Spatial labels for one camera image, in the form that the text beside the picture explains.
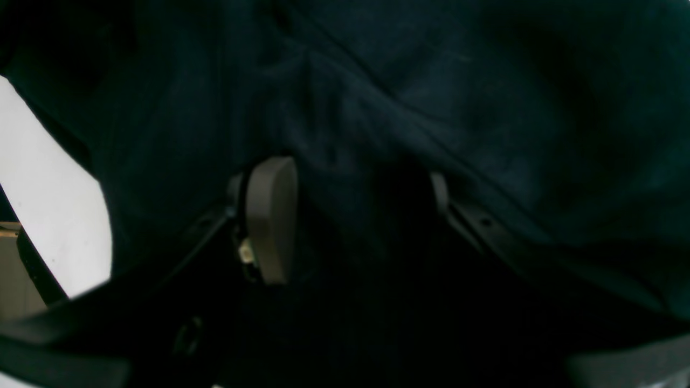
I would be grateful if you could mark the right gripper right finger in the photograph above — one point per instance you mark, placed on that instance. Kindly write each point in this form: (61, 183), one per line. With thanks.
(657, 355)

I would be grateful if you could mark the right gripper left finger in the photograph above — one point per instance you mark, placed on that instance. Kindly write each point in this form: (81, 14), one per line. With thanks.
(168, 321)

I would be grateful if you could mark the black t-shirt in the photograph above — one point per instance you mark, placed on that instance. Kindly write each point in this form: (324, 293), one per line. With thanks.
(566, 120)

